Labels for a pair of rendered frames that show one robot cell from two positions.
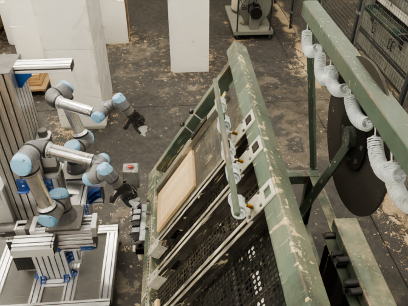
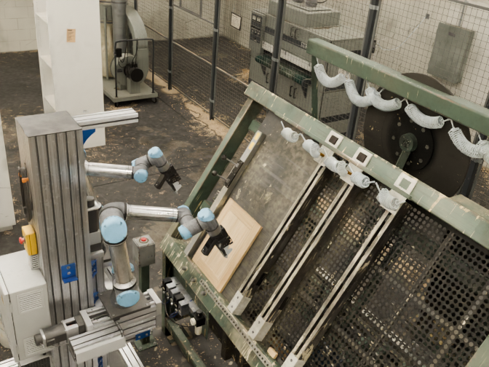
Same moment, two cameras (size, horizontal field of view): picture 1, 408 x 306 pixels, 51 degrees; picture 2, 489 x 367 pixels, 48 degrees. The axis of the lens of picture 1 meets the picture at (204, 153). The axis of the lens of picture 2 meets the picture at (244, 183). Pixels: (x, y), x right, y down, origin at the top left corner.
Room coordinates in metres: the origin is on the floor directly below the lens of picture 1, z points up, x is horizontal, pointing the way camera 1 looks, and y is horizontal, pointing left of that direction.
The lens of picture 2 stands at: (-0.33, 1.58, 3.11)
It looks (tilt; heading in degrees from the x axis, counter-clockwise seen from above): 29 degrees down; 330
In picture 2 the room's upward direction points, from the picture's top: 5 degrees clockwise
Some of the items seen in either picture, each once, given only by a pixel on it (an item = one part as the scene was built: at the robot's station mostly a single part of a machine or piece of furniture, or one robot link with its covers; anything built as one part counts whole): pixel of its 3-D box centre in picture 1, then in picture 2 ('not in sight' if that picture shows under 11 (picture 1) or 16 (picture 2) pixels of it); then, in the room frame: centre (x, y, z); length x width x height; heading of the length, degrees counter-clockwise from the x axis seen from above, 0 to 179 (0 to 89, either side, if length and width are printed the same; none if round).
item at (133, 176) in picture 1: (131, 176); (143, 251); (2.63, 0.58, 0.84); 0.12 x 0.12 x 0.18; 3
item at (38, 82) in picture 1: (31, 78); not in sight; (5.58, 2.49, 0.15); 0.61 x 0.52 x 0.31; 4
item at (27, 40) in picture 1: (41, 39); not in sight; (6.48, 2.56, 0.36); 0.80 x 0.58 x 0.72; 4
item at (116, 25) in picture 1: (110, 18); not in sight; (7.35, 1.62, 0.36); 0.58 x 0.45 x 0.72; 94
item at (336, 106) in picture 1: (350, 136); (409, 142); (1.77, -0.74, 1.85); 0.80 x 0.06 x 0.80; 3
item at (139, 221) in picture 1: (138, 229); (180, 304); (2.20, 0.49, 0.69); 0.50 x 0.14 x 0.24; 3
